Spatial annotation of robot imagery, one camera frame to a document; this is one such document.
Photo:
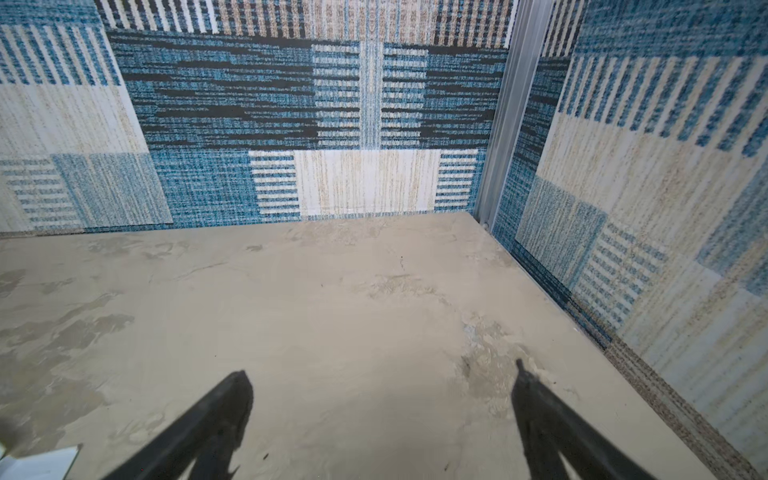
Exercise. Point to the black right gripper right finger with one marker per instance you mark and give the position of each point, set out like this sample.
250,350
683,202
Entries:
555,436

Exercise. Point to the white remote control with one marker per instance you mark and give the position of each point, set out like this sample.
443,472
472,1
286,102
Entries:
52,465

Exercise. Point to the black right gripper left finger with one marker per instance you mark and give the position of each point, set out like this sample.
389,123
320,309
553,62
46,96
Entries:
202,441

